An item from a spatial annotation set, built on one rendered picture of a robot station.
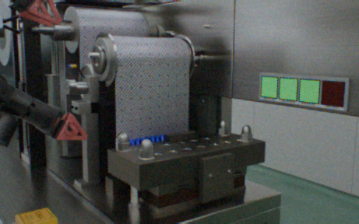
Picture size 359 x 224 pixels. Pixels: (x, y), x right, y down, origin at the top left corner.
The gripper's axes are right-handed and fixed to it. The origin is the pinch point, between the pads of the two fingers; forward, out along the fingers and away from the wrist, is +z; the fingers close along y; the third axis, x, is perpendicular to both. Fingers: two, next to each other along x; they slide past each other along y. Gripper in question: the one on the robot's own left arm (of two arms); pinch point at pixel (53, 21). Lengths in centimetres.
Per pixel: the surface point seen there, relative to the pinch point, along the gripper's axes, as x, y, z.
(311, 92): 16, 41, 45
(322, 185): 81, -110, 296
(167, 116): -0.3, 4.0, 39.1
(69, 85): -9.2, -3.9, 13.8
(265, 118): 122, -182, 262
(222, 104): 21, -9, 65
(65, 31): 6.7, -23.8, 9.1
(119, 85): -2.4, 4.1, 21.6
